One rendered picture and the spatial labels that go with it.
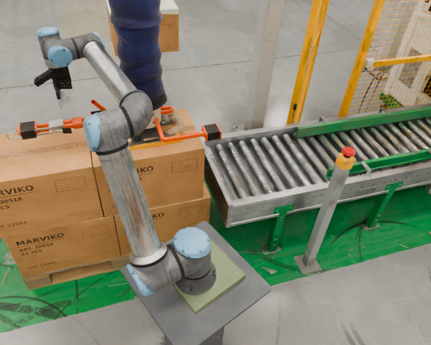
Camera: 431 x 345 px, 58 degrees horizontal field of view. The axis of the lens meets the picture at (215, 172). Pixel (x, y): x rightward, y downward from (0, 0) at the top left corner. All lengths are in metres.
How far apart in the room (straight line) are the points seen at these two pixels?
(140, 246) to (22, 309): 1.43
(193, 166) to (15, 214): 0.97
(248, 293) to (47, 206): 1.16
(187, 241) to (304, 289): 1.36
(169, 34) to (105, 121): 2.57
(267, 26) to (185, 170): 1.51
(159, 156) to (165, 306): 0.79
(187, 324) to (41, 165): 1.08
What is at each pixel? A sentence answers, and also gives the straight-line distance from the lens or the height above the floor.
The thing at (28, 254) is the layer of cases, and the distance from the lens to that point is 2.56.
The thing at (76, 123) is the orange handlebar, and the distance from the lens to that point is 2.15.
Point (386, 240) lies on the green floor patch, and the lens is 3.25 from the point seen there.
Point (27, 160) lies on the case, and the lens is 2.22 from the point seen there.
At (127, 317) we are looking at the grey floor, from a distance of 2.61.
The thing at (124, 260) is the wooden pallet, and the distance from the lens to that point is 2.71.
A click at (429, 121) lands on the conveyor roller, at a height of 0.55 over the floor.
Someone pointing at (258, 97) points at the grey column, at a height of 0.47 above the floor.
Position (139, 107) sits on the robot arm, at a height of 1.56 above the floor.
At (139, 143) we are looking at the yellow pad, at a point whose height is 0.97.
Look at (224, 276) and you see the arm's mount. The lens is 1.80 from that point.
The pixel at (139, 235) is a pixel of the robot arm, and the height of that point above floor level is 1.15.
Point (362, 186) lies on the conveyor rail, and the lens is 2.77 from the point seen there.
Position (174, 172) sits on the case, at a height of 0.81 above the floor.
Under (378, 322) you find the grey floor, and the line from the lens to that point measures 2.82.
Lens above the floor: 2.30
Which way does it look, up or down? 43 degrees down
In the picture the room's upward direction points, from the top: 4 degrees clockwise
